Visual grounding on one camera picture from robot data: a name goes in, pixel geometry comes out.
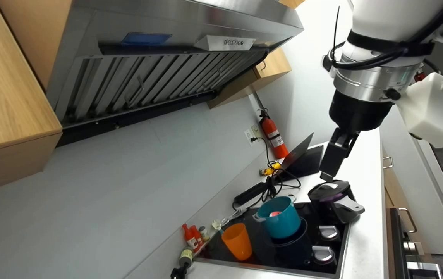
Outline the black built-in oven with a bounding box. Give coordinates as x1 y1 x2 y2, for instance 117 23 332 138
389 206 443 279

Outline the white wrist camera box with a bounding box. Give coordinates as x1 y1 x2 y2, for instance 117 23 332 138
397 71 443 150

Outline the white wall outlet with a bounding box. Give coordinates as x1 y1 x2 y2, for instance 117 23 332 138
245 127 262 144

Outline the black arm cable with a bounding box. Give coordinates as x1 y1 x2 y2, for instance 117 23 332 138
321 5 443 73

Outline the black coiled cable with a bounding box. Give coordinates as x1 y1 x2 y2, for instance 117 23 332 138
259 172 304 202

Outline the blue pot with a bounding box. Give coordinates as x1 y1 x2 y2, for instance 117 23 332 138
252 195 304 242

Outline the yellow plug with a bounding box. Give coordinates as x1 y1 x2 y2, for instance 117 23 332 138
261 161 281 178

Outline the dark pot lid with knob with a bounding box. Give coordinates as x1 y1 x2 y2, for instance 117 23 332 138
309 178 355 205

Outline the red fire extinguisher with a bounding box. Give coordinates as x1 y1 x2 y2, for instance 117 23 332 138
259 110 292 161

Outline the dark glass bottle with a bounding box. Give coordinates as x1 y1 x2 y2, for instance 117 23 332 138
169 247 196 279

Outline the red bottle with label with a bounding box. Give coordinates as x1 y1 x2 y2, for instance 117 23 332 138
182 223 208 254

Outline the silver round cooktop knob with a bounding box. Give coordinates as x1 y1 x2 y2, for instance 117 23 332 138
310 245 337 267
318 223 343 243

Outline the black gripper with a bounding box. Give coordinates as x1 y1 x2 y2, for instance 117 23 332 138
320 92 396 183

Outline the small wooden wall cabinet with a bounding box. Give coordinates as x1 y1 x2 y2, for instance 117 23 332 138
207 47 293 110

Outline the stainless steel range hood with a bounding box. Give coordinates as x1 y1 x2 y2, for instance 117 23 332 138
46 0 306 149

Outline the black glass cooktop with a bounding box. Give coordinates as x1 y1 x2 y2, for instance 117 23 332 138
200 200 352 276

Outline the small beige jar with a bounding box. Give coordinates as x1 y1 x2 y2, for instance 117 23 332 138
211 219 228 234

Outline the orange plastic cup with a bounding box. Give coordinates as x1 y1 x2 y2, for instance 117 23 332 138
221 222 255 262

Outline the wooden base cabinet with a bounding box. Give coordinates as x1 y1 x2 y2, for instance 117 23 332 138
382 154 433 279

